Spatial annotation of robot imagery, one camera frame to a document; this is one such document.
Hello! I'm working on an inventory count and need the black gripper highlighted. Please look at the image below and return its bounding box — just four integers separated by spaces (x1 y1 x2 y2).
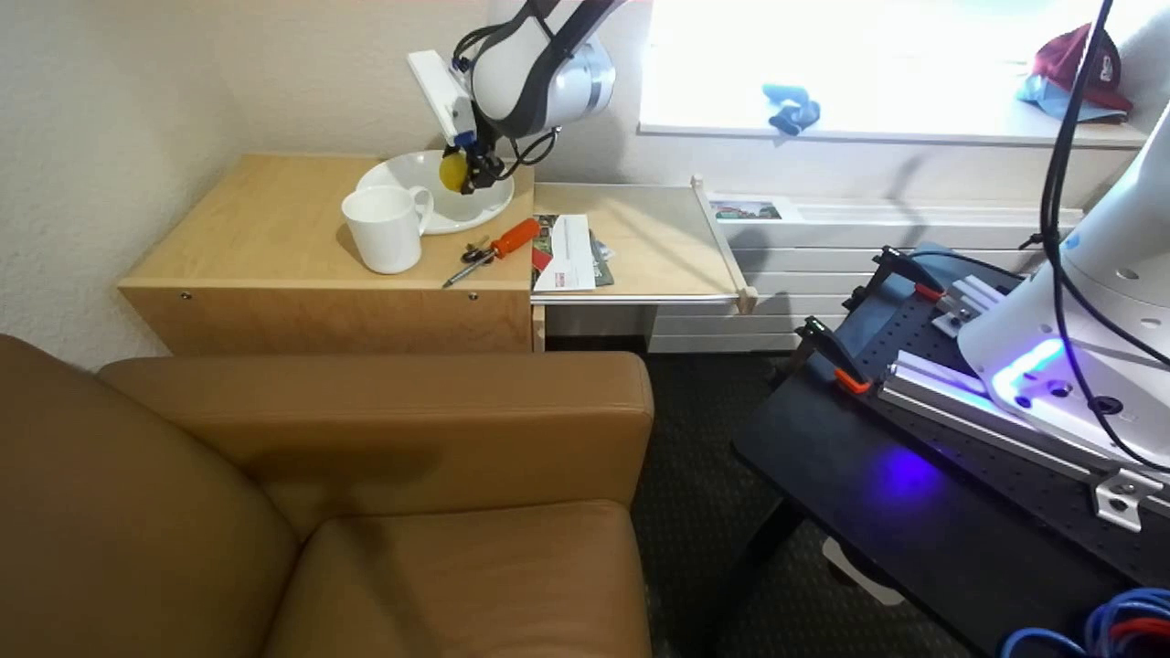
439 128 503 195

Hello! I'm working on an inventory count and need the light wooden side table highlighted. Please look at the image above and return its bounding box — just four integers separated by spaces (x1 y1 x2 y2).
118 150 766 357

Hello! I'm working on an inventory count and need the white wall heater unit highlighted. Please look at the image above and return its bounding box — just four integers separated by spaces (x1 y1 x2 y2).
652 195 1041 355

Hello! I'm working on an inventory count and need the maroon cap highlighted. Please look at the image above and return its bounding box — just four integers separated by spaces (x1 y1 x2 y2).
1017 24 1130 121

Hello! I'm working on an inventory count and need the brown leather armchair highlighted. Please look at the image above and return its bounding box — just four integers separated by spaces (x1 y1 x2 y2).
0 336 655 658

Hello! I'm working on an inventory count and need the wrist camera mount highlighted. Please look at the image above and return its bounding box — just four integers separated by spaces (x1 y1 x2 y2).
407 51 478 145

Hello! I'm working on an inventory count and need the yellow lemon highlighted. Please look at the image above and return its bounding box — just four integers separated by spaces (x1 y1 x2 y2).
439 150 473 195

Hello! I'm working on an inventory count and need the white mug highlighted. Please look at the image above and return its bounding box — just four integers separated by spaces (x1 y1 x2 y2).
340 185 433 275

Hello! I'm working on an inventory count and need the white plate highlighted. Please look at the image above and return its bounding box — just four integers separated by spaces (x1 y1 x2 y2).
358 150 516 233

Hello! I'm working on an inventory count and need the orange handled screwdriver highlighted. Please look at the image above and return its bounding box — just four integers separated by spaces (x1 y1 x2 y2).
443 216 542 289

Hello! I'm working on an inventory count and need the blue cable coil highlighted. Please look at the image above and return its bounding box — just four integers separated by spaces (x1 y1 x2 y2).
1000 586 1170 658

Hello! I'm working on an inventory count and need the black robot table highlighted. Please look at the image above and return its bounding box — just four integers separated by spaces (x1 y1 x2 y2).
718 349 1170 658

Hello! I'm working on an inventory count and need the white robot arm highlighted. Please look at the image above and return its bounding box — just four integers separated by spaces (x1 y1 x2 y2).
443 0 1170 473

